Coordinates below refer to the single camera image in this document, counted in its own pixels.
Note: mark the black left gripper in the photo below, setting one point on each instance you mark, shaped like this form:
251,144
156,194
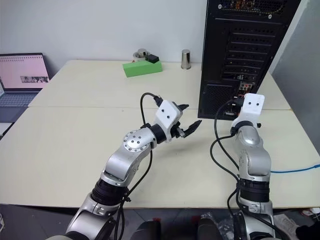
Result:
178,132

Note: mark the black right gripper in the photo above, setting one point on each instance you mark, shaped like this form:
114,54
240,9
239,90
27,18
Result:
258,125

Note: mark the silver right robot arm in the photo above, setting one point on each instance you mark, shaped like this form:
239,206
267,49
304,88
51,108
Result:
252,155

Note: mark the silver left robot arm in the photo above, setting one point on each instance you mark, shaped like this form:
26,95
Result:
135,142

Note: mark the black computer tower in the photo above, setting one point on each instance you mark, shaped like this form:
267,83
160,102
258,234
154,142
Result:
240,50

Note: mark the silver metal cup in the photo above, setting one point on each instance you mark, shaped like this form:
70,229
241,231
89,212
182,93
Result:
186,59

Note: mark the green rectangular box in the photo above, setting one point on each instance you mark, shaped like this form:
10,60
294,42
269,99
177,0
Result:
142,68

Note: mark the small black box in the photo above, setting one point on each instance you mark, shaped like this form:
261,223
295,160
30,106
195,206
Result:
153,58

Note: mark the white shoe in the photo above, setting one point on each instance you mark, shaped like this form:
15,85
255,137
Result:
286,225

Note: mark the open grey laptop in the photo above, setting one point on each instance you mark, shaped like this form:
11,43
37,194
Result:
20,77

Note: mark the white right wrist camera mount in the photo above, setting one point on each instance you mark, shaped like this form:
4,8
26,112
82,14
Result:
252,105

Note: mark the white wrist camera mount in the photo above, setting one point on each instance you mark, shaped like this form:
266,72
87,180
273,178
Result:
252,105
167,115

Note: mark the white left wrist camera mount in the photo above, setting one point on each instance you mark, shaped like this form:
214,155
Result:
167,115

